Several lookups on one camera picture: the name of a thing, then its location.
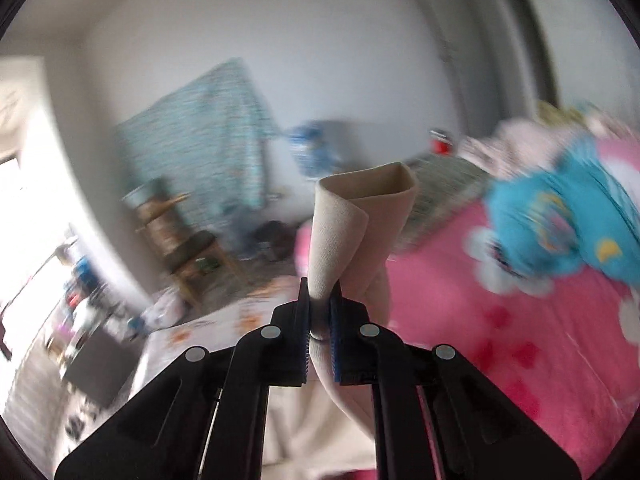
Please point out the window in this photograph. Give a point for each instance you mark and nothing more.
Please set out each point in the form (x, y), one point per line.
(20, 185)

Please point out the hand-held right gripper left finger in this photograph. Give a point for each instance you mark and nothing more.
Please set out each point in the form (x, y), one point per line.
(302, 335)

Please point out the grey striped blanket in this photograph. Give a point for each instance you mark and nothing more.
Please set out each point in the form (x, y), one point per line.
(445, 185)

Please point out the pink floral blanket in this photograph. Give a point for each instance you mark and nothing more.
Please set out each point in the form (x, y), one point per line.
(450, 310)

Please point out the dark bag on floor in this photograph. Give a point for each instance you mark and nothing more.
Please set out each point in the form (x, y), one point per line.
(275, 237)

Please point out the white plastic bag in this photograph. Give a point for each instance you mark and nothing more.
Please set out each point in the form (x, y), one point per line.
(165, 310)

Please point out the grey cabinet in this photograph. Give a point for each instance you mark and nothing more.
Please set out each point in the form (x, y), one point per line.
(100, 360)

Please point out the clutter on cabinet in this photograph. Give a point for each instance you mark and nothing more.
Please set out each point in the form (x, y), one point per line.
(82, 295)

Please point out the blue and white bag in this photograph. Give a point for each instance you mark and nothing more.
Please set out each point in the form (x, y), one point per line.
(312, 147)

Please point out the beige garment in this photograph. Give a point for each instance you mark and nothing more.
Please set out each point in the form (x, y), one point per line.
(340, 220)

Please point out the wooden chair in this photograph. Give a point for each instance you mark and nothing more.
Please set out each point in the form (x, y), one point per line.
(175, 240)

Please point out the grey door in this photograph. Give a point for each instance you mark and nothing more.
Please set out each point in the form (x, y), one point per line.
(475, 35)

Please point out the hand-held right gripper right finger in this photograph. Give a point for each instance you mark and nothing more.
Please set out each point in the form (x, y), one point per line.
(335, 340)

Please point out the red container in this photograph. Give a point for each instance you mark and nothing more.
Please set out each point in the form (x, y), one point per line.
(441, 144)

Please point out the pile of pale bedding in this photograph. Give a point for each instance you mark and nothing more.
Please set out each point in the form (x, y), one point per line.
(520, 140)

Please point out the teal patterned hanging cloth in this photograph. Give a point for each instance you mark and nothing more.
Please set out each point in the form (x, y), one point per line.
(200, 125)

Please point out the blue printed garment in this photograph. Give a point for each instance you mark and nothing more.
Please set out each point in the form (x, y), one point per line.
(540, 210)

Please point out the white floral bed sheet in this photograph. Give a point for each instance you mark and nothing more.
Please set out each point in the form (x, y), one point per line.
(200, 325)

